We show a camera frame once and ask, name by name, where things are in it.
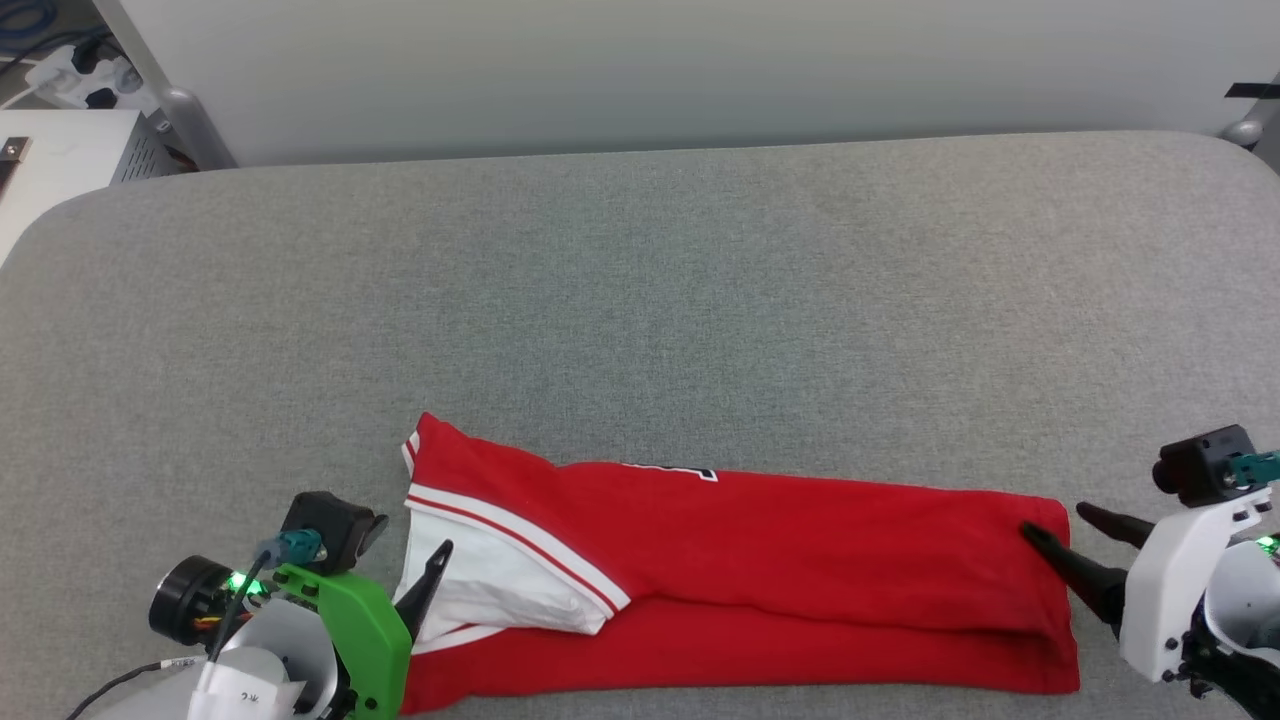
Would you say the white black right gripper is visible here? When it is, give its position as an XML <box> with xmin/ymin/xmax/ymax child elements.
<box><xmin>1020</xmin><ymin>487</ymin><xmax>1280</xmax><ymax>720</ymax></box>

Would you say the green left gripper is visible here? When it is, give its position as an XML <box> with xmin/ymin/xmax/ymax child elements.
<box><xmin>149</xmin><ymin>540</ymin><xmax>455</xmax><ymax>720</ymax></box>

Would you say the red and white jersey garment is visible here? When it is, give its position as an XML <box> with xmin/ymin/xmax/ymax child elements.
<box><xmin>397</xmin><ymin>412</ymin><xmax>1082</xmax><ymax>717</ymax></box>

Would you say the grey fabric sofa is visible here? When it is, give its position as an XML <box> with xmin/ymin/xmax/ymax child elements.
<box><xmin>0</xmin><ymin>130</ymin><xmax>1280</xmax><ymax>720</ymax></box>

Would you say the white metal box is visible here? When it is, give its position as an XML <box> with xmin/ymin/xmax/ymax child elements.
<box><xmin>0</xmin><ymin>108</ymin><xmax>183</xmax><ymax>263</ymax></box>

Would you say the white power strip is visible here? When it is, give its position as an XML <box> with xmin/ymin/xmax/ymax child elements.
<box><xmin>24</xmin><ymin>40</ymin><xmax>147</xmax><ymax>111</ymax></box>

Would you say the teal plug left camera cable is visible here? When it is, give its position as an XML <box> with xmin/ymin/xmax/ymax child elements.
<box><xmin>205</xmin><ymin>530</ymin><xmax>327</xmax><ymax>663</ymax></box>

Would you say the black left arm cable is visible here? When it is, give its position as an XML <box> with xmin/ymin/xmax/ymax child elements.
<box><xmin>65</xmin><ymin>655</ymin><xmax>201</xmax><ymax>720</ymax></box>

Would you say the grey metal frame leg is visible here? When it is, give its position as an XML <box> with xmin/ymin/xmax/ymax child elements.
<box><xmin>1218</xmin><ymin>118</ymin><xmax>1280</xmax><ymax>171</ymax></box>
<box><xmin>94</xmin><ymin>0</ymin><xmax>237</xmax><ymax>171</ymax></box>

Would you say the dark metal bracket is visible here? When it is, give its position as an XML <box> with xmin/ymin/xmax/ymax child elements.
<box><xmin>0</xmin><ymin>137</ymin><xmax>32</xmax><ymax>197</ymax></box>

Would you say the blue cable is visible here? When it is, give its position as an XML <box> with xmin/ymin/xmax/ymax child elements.
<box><xmin>0</xmin><ymin>0</ymin><xmax>63</xmax><ymax>41</ymax></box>

